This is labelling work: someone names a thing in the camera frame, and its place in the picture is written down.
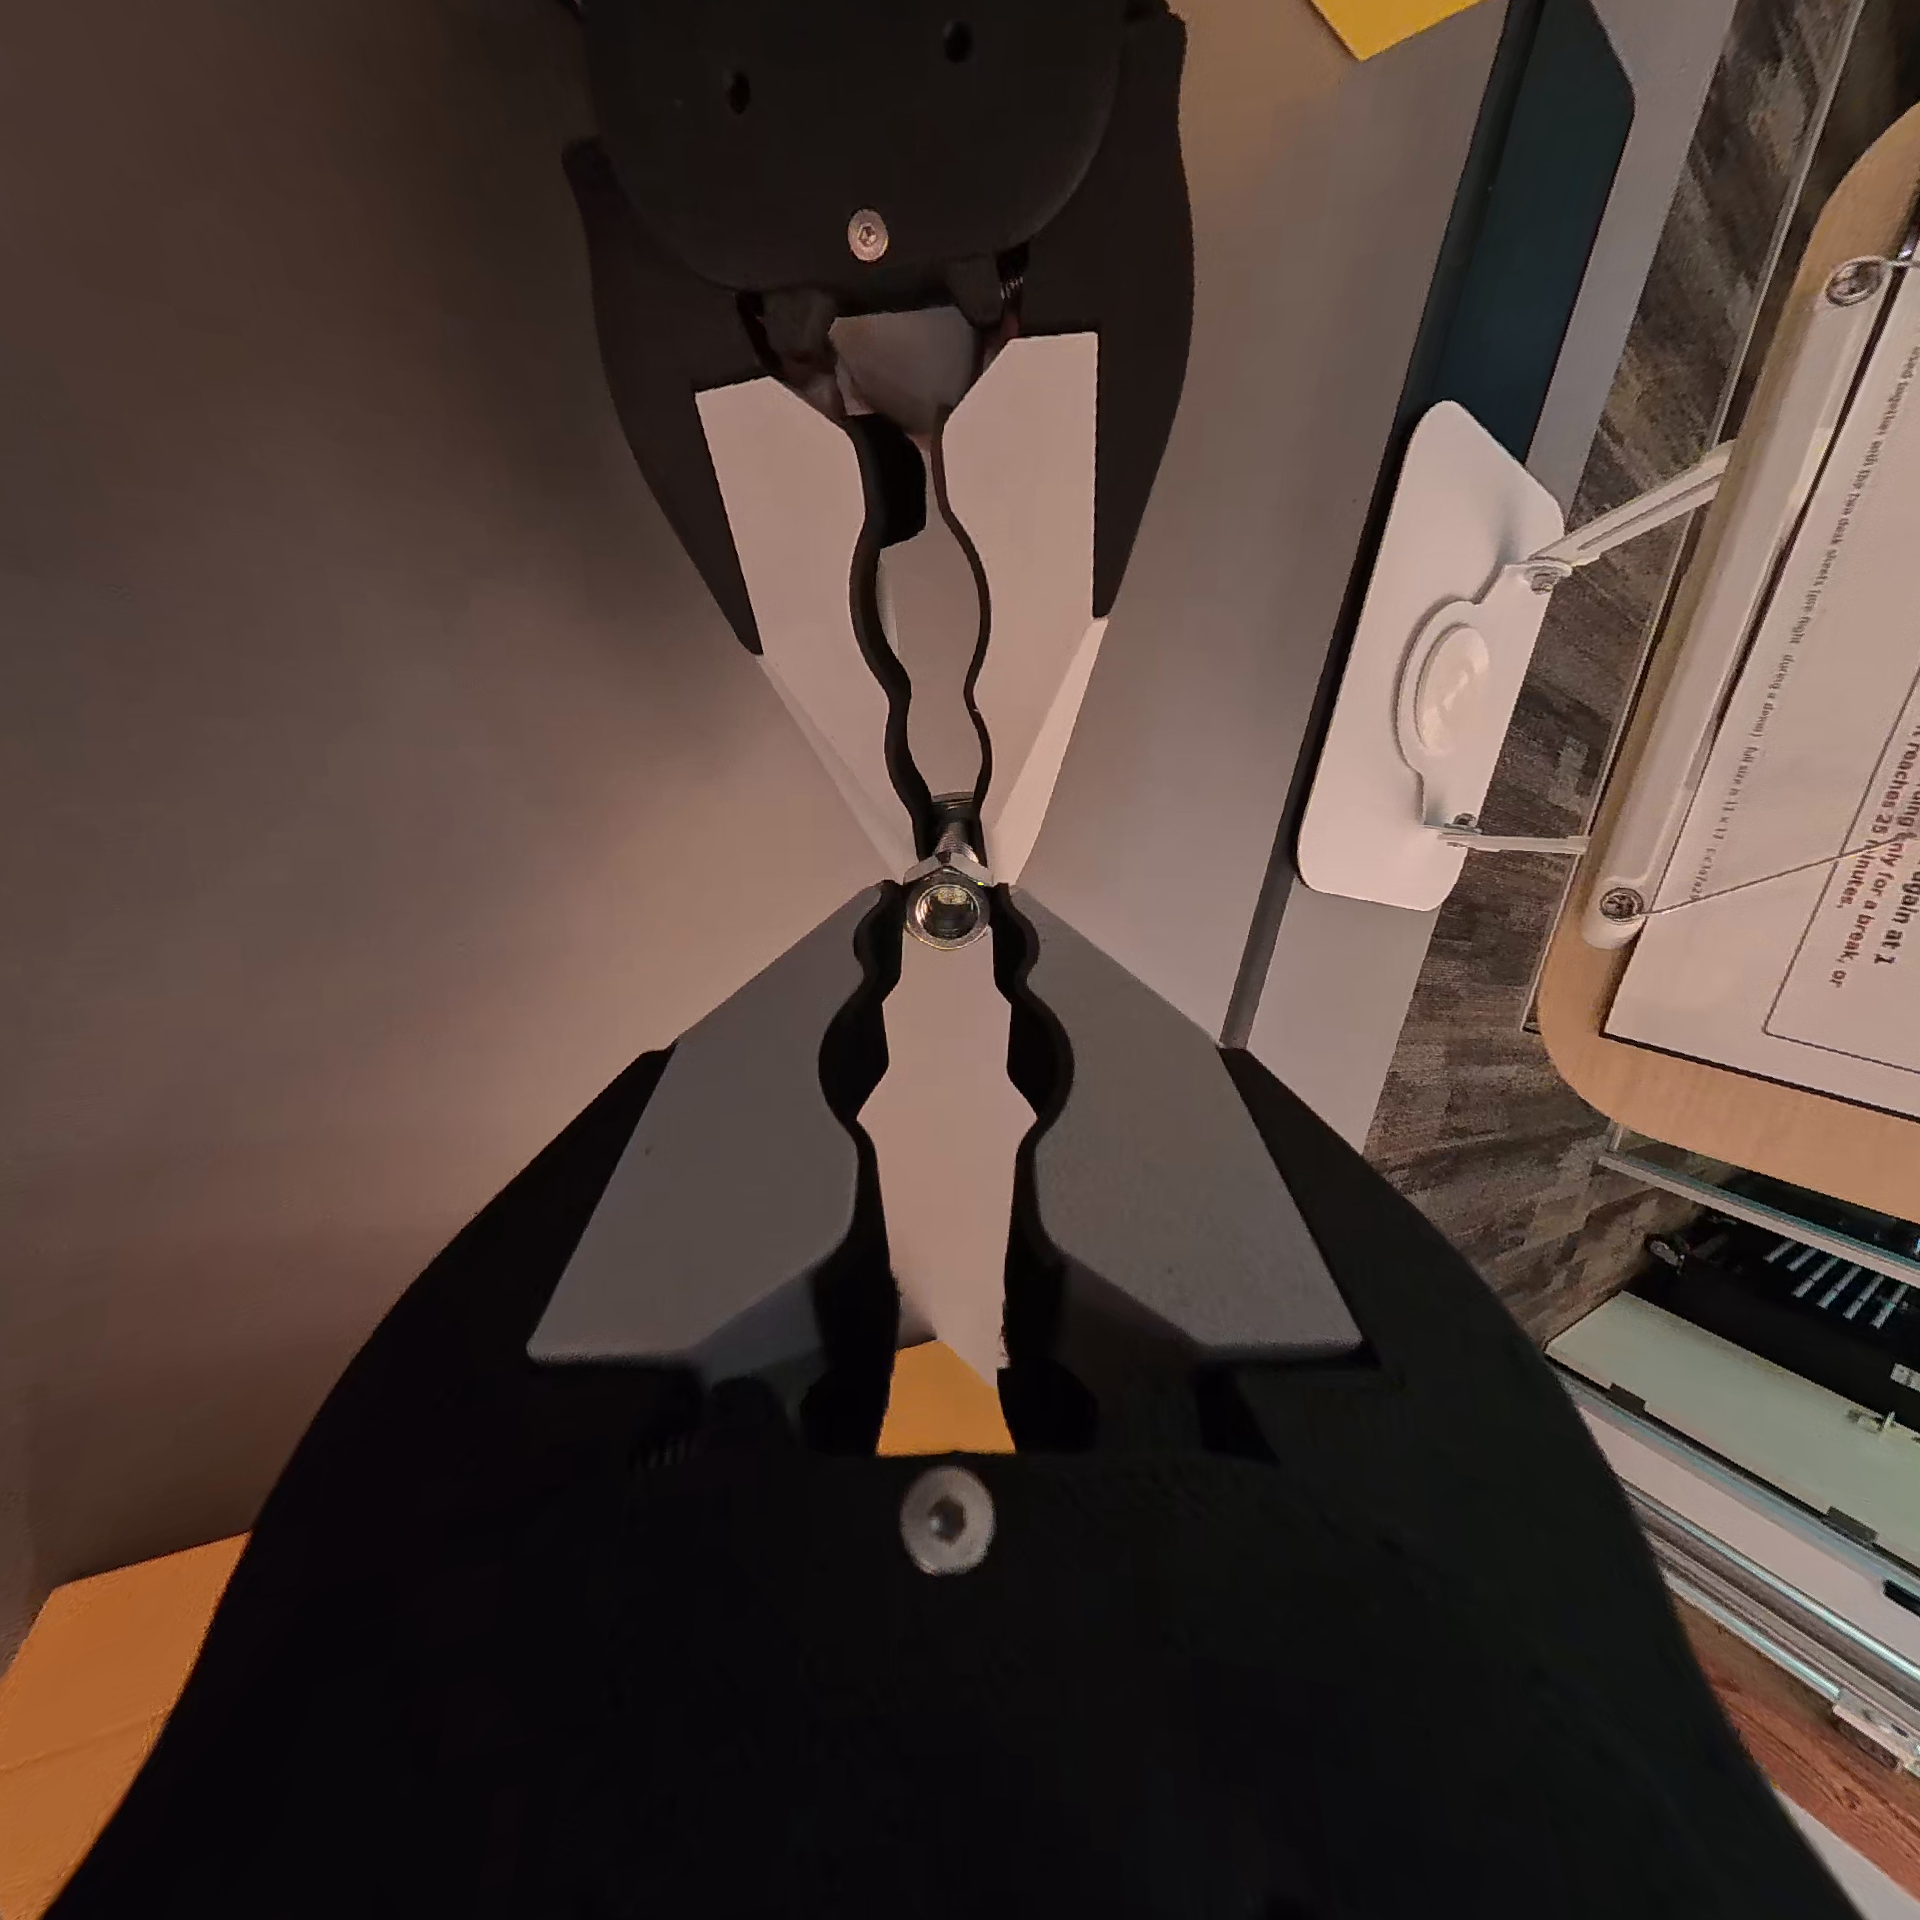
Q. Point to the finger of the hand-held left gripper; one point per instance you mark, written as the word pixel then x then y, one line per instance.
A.
pixel 788 525
pixel 1049 495

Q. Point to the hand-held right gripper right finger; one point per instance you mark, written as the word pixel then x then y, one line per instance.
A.
pixel 1184 1202

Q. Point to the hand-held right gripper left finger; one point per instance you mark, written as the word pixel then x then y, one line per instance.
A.
pixel 704 1202

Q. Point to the steel hex bolt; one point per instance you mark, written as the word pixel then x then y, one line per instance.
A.
pixel 953 834

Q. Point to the steel hex nut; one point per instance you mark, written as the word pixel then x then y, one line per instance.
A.
pixel 916 916

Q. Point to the yellow divided plastic bin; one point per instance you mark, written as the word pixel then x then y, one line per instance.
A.
pixel 1402 20

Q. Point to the instruction sheet on stand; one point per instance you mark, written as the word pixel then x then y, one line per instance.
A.
pixel 1484 495

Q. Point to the wooden sign board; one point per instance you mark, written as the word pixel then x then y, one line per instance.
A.
pixel 1589 1020

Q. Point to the pale flat panel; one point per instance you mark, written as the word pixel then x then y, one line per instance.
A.
pixel 1725 1412

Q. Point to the black vented box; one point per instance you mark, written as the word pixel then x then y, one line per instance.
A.
pixel 1800 1277

